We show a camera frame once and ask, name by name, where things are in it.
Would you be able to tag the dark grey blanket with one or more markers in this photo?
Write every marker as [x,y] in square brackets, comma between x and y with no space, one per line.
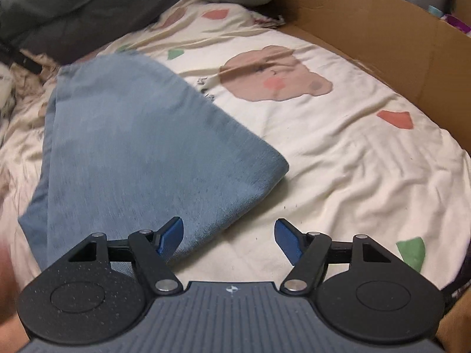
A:
[67,30]

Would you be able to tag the cream bear print bedsheet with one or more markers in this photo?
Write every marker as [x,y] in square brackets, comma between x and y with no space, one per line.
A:
[362,158]

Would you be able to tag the brown cardboard box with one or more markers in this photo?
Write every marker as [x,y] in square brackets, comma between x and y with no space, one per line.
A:
[382,40]

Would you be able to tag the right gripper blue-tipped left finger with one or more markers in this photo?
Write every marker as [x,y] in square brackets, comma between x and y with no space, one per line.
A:
[151,251]

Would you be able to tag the light blue denim pants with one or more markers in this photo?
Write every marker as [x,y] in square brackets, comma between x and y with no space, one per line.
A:
[128,145]

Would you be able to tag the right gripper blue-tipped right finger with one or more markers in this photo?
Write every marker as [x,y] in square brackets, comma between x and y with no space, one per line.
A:
[307,254]

